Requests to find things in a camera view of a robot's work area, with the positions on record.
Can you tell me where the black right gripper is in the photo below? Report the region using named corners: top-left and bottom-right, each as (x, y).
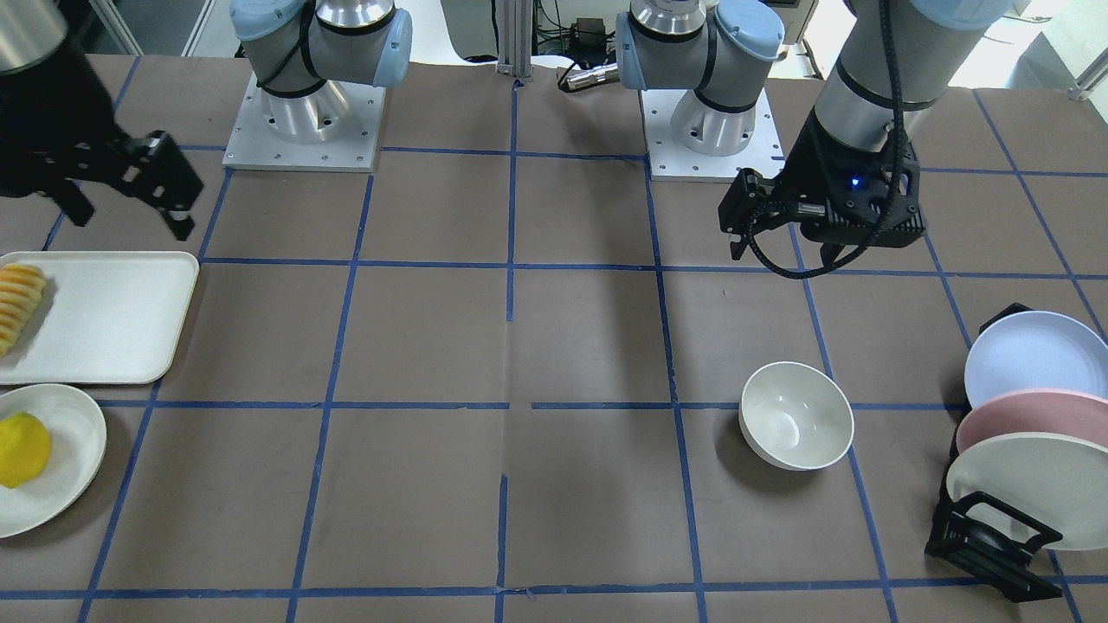
top-left (1, 52), bottom-right (204, 241)

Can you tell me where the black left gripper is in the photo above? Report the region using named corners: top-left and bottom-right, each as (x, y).
top-left (718, 112), bottom-right (927, 270)

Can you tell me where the white ceramic bowl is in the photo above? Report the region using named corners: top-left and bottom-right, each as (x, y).
top-left (739, 360), bottom-right (855, 471)

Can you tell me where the yellow lemon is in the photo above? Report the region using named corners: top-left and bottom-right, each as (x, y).
top-left (1, 411), bottom-right (53, 489)

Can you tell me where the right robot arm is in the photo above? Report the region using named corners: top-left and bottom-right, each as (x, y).
top-left (1, 1), bottom-right (412, 241)

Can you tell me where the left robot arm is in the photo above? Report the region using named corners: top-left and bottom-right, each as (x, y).
top-left (615, 1), bottom-right (1008, 279)

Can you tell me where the white rectangular tray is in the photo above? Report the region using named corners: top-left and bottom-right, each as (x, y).
top-left (1, 251), bottom-right (199, 386)

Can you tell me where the sliced orange toy food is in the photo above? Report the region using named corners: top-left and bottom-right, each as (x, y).
top-left (1, 263), bottom-right (48, 356)

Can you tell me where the cream round plate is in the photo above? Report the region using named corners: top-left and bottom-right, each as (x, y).
top-left (1, 382), bottom-right (107, 539)

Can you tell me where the light blue plate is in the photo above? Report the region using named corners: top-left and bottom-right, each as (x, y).
top-left (964, 312), bottom-right (1107, 407)

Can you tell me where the pink plate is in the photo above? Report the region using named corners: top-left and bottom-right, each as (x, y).
top-left (955, 388), bottom-right (1107, 453)

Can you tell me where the cream plate in rack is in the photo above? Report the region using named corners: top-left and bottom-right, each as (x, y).
top-left (945, 433), bottom-right (1107, 551)

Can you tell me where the black dish rack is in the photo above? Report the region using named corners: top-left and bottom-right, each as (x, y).
top-left (924, 303), bottom-right (1066, 604)

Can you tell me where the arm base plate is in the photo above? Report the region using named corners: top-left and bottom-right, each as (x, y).
top-left (222, 75), bottom-right (389, 174)
top-left (640, 88), bottom-right (786, 183)

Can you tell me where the aluminium frame post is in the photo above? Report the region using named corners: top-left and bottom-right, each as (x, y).
top-left (493, 0), bottom-right (535, 86)

